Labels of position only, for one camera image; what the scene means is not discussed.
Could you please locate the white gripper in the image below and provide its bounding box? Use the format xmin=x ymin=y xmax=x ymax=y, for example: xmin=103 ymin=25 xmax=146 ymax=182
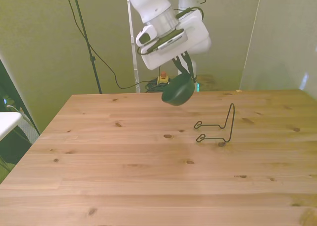
xmin=140 ymin=9 xmax=210 ymax=83

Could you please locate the dark green bowl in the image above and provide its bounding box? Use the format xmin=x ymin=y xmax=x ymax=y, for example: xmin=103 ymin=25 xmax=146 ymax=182
xmin=161 ymin=73 xmax=196 ymax=107

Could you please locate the yellow emergency stop button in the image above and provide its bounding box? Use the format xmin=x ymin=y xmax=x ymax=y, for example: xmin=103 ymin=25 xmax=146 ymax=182
xmin=157 ymin=71 xmax=170 ymax=85

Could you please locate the white vertical pole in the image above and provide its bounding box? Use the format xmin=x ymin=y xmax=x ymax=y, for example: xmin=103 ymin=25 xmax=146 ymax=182
xmin=126 ymin=0 xmax=141 ymax=93

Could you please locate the black tripod stand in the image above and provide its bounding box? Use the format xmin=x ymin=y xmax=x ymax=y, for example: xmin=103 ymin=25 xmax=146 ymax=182
xmin=70 ymin=0 xmax=103 ymax=94

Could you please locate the black panel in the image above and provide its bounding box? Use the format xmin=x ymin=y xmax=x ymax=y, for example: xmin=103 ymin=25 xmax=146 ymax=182
xmin=0 ymin=58 xmax=41 ymax=167

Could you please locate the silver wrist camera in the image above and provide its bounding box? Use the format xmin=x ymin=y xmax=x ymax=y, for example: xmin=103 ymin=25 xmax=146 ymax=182
xmin=156 ymin=30 xmax=189 ymax=52

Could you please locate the coiled cable bundle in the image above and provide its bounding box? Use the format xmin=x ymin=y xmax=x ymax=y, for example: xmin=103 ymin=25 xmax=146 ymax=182
xmin=145 ymin=79 xmax=171 ymax=93

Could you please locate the black camera cable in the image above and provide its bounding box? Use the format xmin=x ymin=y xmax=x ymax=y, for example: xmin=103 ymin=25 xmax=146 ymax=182
xmin=137 ymin=5 xmax=206 ymax=56

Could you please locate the black wire plate stand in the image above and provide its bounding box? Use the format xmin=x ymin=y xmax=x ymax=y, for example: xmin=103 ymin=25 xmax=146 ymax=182
xmin=194 ymin=103 xmax=235 ymax=143

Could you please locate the black tripod cable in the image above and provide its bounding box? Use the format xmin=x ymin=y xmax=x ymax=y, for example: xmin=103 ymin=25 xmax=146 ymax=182
xmin=62 ymin=0 xmax=159 ymax=90

